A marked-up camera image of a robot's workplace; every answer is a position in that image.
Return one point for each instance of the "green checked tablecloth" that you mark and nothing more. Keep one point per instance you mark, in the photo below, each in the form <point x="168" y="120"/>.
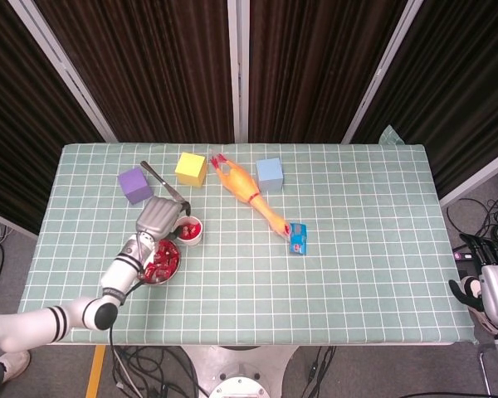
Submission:
<point x="315" y="269"/>

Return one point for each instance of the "grey metal frame post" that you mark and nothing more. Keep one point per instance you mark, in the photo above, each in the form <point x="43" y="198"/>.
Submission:
<point x="379" y="70"/>
<point x="232" y="70"/>
<point x="64" y="70"/>
<point x="8" y="221"/>
<point x="477" y="178"/>

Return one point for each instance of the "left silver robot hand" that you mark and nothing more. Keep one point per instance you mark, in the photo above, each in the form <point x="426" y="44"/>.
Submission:
<point x="157" y="219"/>

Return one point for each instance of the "light blue foam cube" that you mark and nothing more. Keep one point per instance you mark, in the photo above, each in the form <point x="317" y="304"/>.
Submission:
<point x="269" y="174"/>

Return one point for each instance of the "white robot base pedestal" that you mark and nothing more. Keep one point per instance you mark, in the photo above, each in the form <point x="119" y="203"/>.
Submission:
<point x="240" y="373"/>

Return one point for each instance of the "white paper cup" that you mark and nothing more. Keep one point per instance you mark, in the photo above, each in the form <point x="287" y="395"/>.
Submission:
<point x="193" y="242"/>

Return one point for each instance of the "dark brown curtain panel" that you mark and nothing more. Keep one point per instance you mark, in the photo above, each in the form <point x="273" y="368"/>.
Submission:
<point x="460" y="83"/>
<point x="25" y="124"/>
<point x="149" y="70"/>
<point x="307" y="70"/>

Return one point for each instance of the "yellow foam cube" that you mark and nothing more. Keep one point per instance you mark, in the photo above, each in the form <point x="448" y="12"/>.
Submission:
<point x="190" y="168"/>

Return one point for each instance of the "red candy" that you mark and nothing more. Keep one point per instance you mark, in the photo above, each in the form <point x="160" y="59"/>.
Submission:
<point x="170" y="262"/>
<point x="193" y="228"/>
<point x="184" y="232"/>
<point x="153" y="272"/>
<point x="166" y="248"/>

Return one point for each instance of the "white shoe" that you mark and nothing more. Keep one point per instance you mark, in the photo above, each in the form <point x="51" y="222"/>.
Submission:
<point x="16" y="365"/>

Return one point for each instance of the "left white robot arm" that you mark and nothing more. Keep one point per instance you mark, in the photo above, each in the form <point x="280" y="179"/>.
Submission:
<point x="120" y="273"/>

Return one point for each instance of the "yellow floor tape strip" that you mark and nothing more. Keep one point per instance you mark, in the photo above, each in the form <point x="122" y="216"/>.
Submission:
<point x="95" y="373"/>

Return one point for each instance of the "bowl of red candies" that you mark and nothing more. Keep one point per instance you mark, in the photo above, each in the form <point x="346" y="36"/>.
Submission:
<point x="166" y="281"/>

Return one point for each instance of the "purple foam cube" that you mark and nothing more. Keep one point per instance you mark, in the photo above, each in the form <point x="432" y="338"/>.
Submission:
<point x="135" y="186"/>

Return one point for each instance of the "bagged orange rubber chicken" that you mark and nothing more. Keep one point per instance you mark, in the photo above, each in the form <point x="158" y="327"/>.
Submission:
<point x="240" y="182"/>

